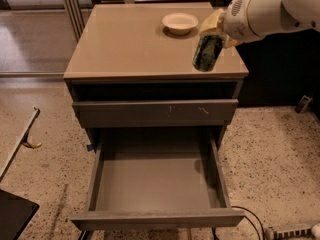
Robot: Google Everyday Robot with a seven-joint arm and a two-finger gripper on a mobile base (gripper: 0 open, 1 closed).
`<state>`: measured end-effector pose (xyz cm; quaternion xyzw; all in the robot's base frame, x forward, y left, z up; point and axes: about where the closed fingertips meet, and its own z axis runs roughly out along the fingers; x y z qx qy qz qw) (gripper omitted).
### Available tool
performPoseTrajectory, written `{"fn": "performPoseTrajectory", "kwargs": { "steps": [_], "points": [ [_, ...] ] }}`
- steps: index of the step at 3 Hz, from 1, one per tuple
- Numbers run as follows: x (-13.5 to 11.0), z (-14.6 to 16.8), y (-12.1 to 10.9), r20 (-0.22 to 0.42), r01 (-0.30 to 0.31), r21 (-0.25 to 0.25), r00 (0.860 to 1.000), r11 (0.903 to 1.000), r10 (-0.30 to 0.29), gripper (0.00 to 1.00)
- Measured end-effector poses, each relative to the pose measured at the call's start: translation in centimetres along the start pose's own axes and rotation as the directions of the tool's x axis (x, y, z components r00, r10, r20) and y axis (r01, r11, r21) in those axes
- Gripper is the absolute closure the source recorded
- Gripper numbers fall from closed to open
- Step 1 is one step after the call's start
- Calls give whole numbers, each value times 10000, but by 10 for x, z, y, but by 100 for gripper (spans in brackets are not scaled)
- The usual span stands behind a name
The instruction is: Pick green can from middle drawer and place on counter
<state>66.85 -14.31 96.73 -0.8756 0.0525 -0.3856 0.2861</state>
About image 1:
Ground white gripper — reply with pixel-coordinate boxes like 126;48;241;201
199;0;262;49

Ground green soda can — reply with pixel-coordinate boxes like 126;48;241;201
192;35;223;72

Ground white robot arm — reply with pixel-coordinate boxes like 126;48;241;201
199;0;320;47

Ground grey drawer cabinet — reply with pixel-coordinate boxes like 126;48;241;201
63;1;250;240

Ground closed grey top drawer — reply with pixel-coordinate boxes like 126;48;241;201
72;99;238;128

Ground open grey middle drawer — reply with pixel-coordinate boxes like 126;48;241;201
71;127;244;231

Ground white paper bowl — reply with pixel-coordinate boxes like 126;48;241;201
162;13;198;36

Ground small black floor device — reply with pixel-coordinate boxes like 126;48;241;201
295;95;312;114

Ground white power strip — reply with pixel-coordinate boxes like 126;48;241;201
264;222;320;240

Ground black power cable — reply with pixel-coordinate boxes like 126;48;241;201
210;205;266;240

